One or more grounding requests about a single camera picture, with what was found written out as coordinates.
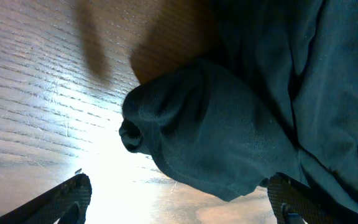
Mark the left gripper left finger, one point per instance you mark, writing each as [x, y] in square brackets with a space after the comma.
[65, 203]

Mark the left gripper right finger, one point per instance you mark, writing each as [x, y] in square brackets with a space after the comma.
[293, 202]

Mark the black t-shirt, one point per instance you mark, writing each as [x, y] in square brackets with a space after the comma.
[278, 94]

